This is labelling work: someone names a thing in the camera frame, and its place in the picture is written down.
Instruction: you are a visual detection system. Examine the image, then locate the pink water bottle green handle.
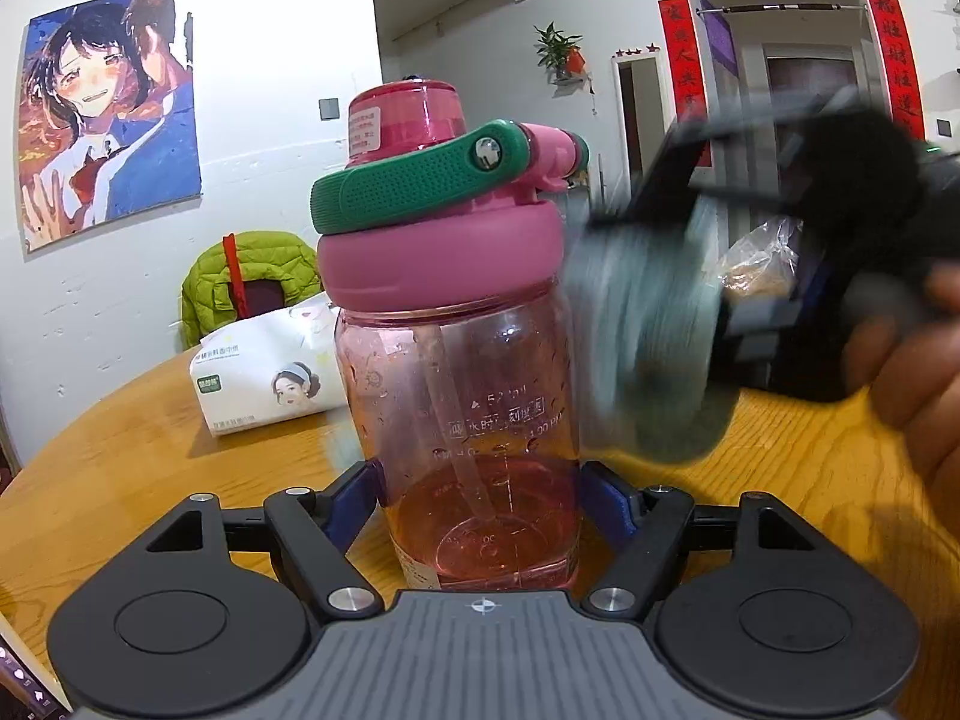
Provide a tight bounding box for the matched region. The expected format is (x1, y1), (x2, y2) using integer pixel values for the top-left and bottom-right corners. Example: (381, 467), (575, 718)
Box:
(310, 79), (591, 593)

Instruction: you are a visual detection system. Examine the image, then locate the red strap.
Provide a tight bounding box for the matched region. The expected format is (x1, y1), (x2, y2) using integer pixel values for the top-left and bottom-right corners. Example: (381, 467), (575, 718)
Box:
(222, 234), (250, 320)

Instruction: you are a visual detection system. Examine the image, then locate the dark screen device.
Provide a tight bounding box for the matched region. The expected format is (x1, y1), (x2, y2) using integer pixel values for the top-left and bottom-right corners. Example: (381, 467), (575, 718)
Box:
(0, 637), (72, 720)

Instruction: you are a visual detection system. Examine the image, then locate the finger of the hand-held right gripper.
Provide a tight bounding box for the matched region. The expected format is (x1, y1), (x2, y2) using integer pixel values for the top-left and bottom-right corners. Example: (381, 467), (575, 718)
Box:
(712, 289), (803, 392)
(587, 87), (865, 232)

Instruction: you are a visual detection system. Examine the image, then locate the white tissue pack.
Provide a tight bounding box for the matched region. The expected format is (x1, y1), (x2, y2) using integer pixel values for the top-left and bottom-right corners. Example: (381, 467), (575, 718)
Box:
(187, 291), (347, 436)

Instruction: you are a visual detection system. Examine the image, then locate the anime wall poster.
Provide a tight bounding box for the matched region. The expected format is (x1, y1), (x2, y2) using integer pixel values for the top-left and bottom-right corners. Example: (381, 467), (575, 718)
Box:
(16, 0), (205, 254)

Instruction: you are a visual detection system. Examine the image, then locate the dark red chair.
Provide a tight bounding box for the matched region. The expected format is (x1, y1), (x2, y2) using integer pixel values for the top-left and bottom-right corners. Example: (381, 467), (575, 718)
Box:
(238, 280), (284, 317)

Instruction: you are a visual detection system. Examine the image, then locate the red paper door banner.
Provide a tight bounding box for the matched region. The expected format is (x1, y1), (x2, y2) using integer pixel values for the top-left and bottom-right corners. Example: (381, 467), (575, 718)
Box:
(865, 0), (923, 140)
(658, 0), (712, 170)

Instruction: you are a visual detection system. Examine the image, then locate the teal striped towel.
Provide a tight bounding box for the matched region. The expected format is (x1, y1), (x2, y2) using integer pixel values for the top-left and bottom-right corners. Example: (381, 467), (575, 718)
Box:
(564, 193), (741, 466)

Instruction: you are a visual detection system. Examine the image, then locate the person's right hand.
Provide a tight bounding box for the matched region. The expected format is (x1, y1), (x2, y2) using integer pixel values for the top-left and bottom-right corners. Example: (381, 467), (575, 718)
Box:
(866, 266), (960, 515)

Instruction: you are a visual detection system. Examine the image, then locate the clear bag of bread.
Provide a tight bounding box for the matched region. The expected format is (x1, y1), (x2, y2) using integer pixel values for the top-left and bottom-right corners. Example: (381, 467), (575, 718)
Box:
(716, 214), (802, 299)

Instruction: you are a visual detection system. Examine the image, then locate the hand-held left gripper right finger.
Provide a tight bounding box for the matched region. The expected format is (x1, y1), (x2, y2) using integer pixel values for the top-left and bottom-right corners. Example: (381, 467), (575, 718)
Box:
(580, 460), (818, 617)

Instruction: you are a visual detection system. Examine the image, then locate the potted green plant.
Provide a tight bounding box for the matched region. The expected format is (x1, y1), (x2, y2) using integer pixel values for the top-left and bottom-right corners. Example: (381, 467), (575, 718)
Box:
(532, 22), (593, 95)

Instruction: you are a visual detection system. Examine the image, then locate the dark curtain rod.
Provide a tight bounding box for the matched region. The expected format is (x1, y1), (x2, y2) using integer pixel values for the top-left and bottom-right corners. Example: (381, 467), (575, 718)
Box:
(696, 3), (869, 16)

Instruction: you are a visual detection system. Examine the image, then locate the purple curtain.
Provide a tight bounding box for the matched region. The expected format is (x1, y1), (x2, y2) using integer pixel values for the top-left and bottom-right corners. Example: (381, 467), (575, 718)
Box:
(699, 0), (741, 82)

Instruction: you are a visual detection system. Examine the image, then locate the green puffer jacket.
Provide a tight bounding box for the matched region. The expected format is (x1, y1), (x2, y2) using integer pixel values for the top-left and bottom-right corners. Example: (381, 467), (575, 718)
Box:
(180, 229), (326, 352)

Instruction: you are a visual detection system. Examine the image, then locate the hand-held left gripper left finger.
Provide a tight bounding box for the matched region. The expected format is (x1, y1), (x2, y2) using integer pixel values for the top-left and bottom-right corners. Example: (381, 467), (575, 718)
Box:
(142, 460), (385, 617)

